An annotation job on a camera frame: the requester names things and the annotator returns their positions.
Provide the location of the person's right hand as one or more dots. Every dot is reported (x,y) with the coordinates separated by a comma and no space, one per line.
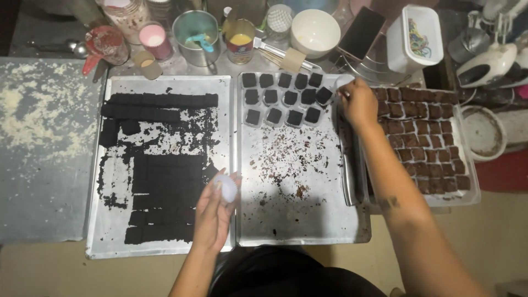
(361,103)

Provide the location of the person's left hand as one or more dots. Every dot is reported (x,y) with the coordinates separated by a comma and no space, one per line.
(210,222)

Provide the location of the person's left fingers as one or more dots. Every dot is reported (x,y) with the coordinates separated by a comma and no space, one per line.
(217,180)

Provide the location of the person's right fingers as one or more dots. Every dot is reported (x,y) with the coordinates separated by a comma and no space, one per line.
(345,95)

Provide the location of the stack of white paper cups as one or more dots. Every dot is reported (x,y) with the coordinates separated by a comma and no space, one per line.
(227,189)

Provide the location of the single white paper cup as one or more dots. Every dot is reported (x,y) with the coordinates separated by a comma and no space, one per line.
(343,80)

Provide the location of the cut dark brownie slab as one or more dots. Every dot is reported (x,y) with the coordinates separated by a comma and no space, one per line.
(165,181)

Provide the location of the group of dark cupped brownies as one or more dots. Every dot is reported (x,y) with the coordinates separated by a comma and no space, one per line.
(291,98)

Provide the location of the pastry brush with cardboard sleeve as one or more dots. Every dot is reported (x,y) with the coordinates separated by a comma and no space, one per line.
(293,60)

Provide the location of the black smartphone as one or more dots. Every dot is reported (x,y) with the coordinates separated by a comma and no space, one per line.
(362,33)

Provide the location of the white box with rubber bands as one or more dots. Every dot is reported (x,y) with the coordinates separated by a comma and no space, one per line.
(398,49)

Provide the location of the steel knife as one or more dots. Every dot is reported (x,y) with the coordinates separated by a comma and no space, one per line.
(348,173)

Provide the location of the metal baking tray with crumbs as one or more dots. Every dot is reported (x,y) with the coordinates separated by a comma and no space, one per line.
(297,214)

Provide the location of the group of brown brownie squares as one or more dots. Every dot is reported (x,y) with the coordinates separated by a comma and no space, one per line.
(425,144)

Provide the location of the clear cup of white liners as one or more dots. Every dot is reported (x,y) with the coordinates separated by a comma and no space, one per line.
(279,22)

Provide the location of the metal baking tray with slab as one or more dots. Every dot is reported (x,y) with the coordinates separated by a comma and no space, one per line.
(119,165)

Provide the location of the tin can with yellow liquid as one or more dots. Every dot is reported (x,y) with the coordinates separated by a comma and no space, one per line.
(240,47)

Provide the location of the person's black clothing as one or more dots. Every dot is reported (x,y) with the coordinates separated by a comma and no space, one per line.
(280,276)

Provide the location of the steel pot with teal inside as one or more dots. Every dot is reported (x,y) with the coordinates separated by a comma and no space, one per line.
(198,53)

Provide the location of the small steel cup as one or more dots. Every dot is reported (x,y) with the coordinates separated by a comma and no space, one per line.
(468,45)

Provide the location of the teal plastic scoop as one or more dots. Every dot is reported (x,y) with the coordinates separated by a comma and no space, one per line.
(201,41)

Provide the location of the dirty white bowl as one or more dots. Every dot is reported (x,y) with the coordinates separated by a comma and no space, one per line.
(482,132)

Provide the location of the white hand mixer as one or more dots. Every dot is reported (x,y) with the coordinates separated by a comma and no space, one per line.
(486,66)

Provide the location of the stack of pink paper liners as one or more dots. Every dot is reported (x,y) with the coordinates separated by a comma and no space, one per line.
(156,41)

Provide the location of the clear plastic container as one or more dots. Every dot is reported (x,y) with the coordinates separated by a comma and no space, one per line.
(466,194)

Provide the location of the grey mat with crumbs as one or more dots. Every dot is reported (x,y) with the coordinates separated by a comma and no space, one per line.
(45,156)

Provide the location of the red cloth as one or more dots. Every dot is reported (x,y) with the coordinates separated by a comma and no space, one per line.
(503,173)

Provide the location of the glass jar with crumbs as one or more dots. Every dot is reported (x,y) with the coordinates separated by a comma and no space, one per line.
(126,18)

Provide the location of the metal spoon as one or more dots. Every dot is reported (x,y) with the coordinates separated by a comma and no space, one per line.
(76,48)

